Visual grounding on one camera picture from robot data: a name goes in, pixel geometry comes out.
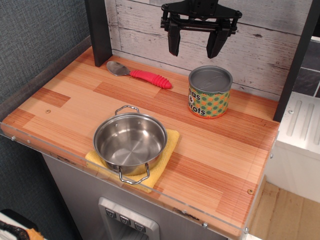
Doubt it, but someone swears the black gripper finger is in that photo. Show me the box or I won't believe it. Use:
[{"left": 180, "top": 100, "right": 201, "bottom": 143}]
[
  {"left": 206, "top": 22, "right": 233, "bottom": 59},
  {"left": 168, "top": 21, "right": 181, "bottom": 56}
]

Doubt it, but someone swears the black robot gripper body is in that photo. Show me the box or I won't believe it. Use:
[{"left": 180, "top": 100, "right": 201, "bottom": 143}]
[{"left": 160, "top": 0, "right": 242, "bottom": 34}]

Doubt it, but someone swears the green peas and carrots can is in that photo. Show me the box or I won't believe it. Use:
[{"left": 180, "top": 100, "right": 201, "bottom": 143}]
[{"left": 188, "top": 65, "right": 233, "bottom": 119}]

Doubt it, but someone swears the stainless steel pot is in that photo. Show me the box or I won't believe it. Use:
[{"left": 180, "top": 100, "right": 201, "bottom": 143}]
[{"left": 93, "top": 105, "right": 168, "bottom": 185}]

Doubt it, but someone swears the white toy sink unit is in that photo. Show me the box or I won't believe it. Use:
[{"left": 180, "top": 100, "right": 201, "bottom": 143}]
[{"left": 263, "top": 36, "right": 320, "bottom": 204}]

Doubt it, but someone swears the yellow cloth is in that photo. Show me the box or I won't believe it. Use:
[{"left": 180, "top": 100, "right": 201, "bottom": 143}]
[{"left": 85, "top": 129, "right": 180, "bottom": 193}]

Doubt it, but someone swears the grey cabinet front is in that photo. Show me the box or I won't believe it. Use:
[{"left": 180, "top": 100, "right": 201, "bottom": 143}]
[{"left": 43, "top": 154, "right": 225, "bottom": 240}]

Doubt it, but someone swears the silver dispenser panel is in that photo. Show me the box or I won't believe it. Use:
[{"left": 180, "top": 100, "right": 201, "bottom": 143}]
[{"left": 98, "top": 197, "right": 160, "bottom": 240}]

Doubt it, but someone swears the black and orange object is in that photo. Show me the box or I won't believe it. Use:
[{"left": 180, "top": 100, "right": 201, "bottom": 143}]
[{"left": 0, "top": 209, "right": 46, "bottom": 240}]

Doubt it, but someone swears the spoon with red handle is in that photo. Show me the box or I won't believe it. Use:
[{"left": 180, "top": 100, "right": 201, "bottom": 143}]
[{"left": 106, "top": 61, "right": 172, "bottom": 89}]

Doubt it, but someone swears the black vertical post left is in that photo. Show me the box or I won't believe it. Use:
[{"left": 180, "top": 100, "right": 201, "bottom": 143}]
[{"left": 84, "top": 0, "right": 113, "bottom": 67}]

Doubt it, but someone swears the black vertical post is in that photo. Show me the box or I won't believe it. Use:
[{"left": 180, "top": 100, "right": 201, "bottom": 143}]
[
  {"left": 273, "top": 0, "right": 320, "bottom": 123},
  {"left": 84, "top": 0, "right": 113, "bottom": 67}
]

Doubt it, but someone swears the black vertical post right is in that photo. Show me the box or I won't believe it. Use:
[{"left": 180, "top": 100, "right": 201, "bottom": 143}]
[{"left": 273, "top": 0, "right": 320, "bottom": 123}]

